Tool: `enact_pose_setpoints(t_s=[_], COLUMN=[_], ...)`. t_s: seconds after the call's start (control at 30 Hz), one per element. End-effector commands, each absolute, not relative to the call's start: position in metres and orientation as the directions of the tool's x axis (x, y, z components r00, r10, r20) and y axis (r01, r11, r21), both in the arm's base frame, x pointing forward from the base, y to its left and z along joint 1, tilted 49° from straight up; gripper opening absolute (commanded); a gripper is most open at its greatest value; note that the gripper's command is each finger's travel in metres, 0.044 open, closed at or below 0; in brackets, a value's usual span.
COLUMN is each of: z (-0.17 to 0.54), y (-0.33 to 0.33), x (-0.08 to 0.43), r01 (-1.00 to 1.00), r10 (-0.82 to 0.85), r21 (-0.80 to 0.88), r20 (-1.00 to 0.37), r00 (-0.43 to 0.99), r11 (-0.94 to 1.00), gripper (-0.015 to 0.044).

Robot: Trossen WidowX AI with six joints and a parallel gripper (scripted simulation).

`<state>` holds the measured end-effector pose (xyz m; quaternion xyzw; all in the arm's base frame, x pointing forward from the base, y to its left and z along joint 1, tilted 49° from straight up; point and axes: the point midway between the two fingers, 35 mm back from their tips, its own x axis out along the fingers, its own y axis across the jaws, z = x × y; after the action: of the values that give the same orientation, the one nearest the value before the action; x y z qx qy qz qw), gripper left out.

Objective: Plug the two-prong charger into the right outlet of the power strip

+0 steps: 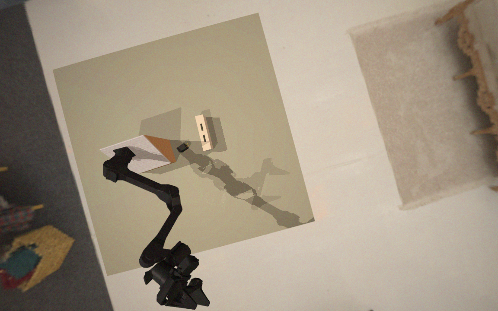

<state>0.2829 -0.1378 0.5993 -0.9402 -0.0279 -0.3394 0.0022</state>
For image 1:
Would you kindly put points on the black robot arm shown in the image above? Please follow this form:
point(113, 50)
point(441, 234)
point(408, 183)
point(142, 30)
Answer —
point(180, 256)

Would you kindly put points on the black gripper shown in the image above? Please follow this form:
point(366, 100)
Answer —
point(179, 294)

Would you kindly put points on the black two-prong plug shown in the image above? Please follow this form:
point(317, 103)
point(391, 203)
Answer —
point(182, 147)

